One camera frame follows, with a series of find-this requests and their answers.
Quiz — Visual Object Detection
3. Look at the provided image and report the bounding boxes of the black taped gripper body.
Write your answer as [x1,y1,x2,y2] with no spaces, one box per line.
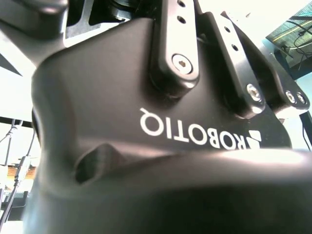
[21,18,312,234]

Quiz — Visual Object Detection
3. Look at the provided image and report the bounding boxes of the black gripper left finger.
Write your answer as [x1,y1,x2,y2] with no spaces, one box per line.
[64,0,201,97]

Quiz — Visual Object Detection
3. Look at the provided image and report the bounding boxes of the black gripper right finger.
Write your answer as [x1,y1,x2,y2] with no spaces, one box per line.
[201,11,311,119]

